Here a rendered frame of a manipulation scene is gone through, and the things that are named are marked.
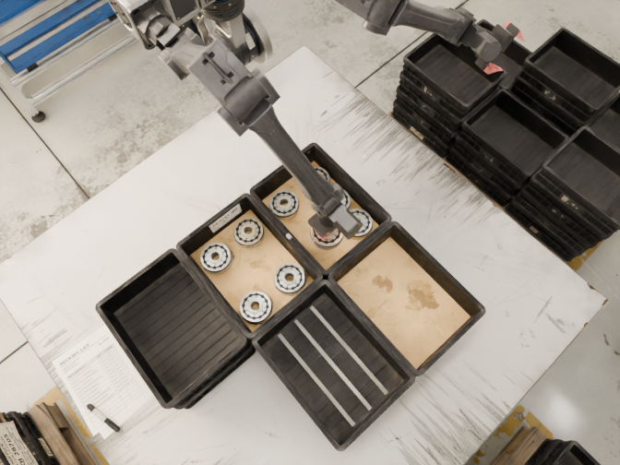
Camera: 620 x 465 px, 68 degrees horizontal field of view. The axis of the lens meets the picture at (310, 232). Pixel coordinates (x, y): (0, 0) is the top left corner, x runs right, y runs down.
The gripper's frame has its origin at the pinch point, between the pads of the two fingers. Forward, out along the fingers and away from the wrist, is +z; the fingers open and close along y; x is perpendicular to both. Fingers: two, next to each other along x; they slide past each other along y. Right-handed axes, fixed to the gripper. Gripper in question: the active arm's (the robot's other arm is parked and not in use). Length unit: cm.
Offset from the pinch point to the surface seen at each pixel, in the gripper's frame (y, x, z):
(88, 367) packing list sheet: -85, 25, 34
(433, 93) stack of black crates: 99, 29, 52
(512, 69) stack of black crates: 162, 19, 77
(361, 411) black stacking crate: -27, -46, 17
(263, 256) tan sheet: -17.3, 11.4, 20.4
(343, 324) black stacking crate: -12.7, -23.4, 18.5
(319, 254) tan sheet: -2.4, -0.7, 19.7
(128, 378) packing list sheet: -77, 12, 33
